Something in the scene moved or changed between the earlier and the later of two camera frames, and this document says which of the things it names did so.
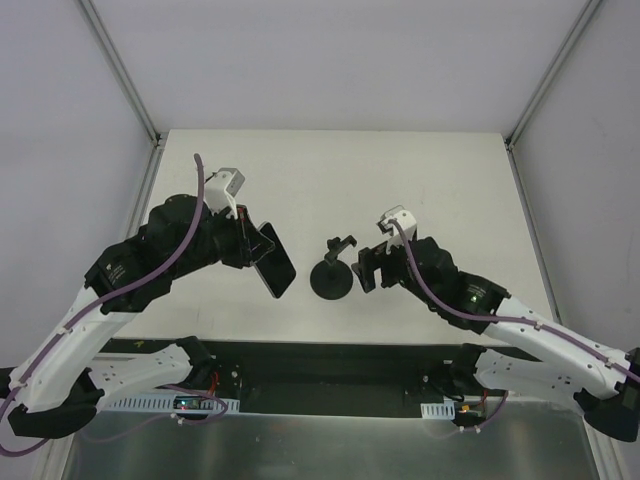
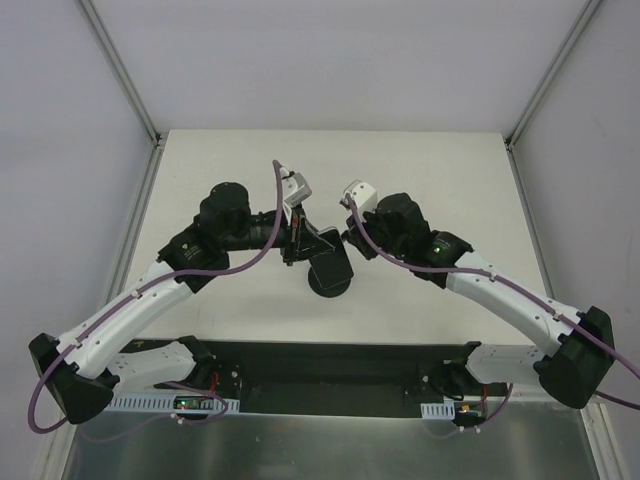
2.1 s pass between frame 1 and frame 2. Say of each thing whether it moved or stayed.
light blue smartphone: moved
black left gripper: moved
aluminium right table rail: stayed
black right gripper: moved
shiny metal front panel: stayed
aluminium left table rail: stayed
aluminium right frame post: stayed
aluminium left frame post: stayed
